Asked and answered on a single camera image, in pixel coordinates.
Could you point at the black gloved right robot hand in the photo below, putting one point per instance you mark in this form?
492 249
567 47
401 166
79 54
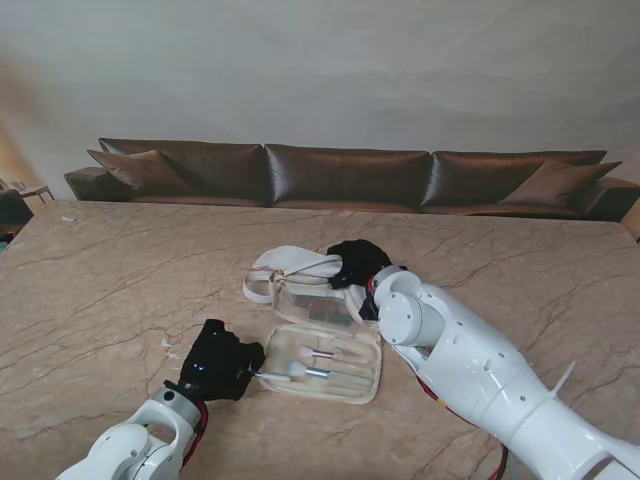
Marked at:
362 262

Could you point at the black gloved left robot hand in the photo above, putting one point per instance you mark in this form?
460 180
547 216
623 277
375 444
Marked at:
220 365

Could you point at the cream white cosmetics bag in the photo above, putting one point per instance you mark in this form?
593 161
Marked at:
280 360

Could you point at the red lipstick tube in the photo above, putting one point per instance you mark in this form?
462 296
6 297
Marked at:
325 312

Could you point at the pink makeup brush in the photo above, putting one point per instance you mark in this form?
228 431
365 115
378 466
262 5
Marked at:
312 353

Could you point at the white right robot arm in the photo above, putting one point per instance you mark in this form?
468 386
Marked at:
480 365

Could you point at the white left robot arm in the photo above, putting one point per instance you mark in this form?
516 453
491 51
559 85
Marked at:
145 440

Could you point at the brown leather sofa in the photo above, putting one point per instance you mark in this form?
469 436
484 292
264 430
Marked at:
345 175

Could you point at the brown sofa pillow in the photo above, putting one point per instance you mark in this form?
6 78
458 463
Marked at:
137 170
557 182

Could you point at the white zip tie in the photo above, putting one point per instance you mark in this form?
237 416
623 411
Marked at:
564 380

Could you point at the grey side chair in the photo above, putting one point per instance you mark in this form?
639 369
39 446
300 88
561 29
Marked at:
35 189

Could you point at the dark armchair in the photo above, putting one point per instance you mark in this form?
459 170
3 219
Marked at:
12 210

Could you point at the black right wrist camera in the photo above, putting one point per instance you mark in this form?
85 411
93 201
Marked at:
369 308

